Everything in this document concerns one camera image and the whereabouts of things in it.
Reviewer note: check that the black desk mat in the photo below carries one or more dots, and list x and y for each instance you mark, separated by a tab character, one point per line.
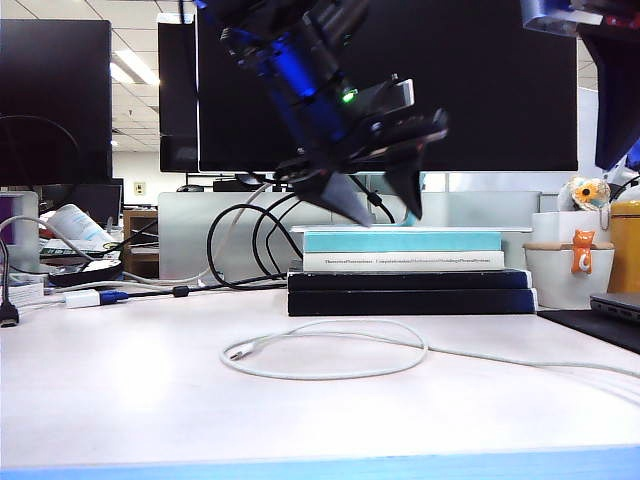
600	327

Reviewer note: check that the white rolled booklet teal print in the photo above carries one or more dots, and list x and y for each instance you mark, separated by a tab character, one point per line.
75	220

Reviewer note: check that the teal book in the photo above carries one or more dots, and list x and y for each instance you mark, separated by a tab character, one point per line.
400	242

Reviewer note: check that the black shallow dish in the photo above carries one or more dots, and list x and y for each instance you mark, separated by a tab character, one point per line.
85	275

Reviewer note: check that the white adapter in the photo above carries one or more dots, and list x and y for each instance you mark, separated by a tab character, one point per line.
82	300

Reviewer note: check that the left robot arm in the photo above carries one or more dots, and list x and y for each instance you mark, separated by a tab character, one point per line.
300	65

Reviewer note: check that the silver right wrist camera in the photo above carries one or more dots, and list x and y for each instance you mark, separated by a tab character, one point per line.
555	15

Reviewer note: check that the grey laptop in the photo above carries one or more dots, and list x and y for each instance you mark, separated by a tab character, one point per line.
617	305

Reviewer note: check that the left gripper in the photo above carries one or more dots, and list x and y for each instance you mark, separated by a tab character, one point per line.
360	150

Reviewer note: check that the pale blue monitor stand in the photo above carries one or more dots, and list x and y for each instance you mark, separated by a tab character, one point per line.
450	228

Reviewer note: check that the orange cat figurine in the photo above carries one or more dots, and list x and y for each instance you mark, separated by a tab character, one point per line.
582	250

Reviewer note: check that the white plush figure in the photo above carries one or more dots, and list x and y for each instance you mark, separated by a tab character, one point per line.
622	177

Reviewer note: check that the white mug with orange cat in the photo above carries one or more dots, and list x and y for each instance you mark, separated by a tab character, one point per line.
550	280

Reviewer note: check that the black matte monitor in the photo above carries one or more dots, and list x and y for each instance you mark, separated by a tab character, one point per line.
50	100

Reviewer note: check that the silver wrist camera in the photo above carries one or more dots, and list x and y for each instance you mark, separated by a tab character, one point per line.
395	97
555	15

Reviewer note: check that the white book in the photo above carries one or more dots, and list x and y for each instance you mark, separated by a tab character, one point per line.
320	261

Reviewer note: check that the ceiling light panel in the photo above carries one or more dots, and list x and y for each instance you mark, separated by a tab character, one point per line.
132	67

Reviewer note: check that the white square cup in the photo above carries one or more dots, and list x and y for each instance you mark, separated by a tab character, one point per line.
550	227

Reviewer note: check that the black monitor with sticker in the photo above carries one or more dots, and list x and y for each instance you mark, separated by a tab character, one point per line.
177	100

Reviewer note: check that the black hardcover book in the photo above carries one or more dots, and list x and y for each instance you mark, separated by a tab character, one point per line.
400	280
400	302

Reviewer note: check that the small white card box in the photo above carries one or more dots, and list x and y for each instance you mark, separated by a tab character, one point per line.
25	295

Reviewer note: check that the beige wall plate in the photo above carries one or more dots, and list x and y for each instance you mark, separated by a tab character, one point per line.
140	189

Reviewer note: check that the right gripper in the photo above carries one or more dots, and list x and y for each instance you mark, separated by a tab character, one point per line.
622	15

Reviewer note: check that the small background monitor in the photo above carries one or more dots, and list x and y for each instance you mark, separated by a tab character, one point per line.
100	200

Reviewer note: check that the yellow canister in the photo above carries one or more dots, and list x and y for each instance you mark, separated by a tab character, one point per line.
625	250

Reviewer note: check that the large black monitor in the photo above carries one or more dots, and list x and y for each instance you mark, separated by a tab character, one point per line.
500	100

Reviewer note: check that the white framed purple display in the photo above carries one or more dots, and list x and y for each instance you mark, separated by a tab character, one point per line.
27	235

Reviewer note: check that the stacked magazines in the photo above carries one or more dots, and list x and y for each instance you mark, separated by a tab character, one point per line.
65	251

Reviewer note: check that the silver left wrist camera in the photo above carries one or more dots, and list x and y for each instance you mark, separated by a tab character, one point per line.
395	97

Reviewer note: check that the brown wooden cabinet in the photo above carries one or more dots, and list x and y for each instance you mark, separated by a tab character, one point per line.
142	260

